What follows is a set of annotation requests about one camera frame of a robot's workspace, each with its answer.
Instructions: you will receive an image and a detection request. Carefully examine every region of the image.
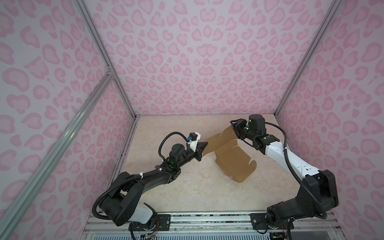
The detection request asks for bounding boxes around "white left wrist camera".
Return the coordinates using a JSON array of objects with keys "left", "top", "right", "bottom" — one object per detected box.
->
[{"left": 187, "top": 132, "right": 201, "bottom": 152}]

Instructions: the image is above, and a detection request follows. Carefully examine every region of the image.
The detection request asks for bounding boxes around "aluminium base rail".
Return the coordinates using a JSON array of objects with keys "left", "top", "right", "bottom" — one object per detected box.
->
[{"left": 81, "top": 211, "right": 346, "bottom": 240}]

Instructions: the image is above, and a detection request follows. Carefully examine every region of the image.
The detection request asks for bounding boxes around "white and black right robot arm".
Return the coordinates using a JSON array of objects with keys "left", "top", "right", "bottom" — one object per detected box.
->
[{"left": 230, "top": 115, "right": 339, "bottom": 230}]

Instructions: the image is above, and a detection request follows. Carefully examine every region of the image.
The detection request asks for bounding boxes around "aluminium back left corner post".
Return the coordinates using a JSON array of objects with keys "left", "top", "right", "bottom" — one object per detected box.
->
[{"left": 73, "top": 0, "right": 137, "bottom": 119}]

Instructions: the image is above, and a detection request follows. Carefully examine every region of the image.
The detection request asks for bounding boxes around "aluminium back right corner post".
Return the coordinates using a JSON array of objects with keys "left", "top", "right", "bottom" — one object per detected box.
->
[{"left": 274, "top": 0, "right": 344, "bottom": 118}]

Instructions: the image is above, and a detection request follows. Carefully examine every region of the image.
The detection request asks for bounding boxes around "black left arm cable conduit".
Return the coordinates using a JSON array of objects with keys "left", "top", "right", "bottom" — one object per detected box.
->
[{"left": 158, "top": 131, "right": 190, "bottom": 163}]

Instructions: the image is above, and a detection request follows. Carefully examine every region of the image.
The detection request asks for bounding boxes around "aluminium diagonal left wall bar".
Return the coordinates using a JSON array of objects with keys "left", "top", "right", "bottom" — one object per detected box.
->
[{"left": 1, "top": 74, "right": 113, "bottom": 240}]

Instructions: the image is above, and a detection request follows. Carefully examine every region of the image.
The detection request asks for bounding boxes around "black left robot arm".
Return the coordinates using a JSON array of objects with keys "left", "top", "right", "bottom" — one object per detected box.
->
[{"left": 92, "top": 142, "right": 208, "bottom": 230}]

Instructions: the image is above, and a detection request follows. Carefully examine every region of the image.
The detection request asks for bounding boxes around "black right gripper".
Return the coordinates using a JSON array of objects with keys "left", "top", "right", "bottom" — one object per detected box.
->
[{"left": 229, "top": 118, "right": 257, "bottom": 141}]

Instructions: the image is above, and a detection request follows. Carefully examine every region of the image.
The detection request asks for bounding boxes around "aluminium corner post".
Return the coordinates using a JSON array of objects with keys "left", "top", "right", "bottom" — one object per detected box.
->
[
  {"left": 274, "top": 0, "right": 344, "bottom": 118},
  {"left": 73, "top": 0, "right": 137, "bottom": 119}
]

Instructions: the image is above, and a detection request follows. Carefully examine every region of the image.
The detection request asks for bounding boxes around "brown cardboard paper box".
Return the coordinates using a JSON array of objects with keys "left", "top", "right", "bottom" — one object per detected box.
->
[{"left": 204, "top": 127, "right": 257, "bottom": 183}]

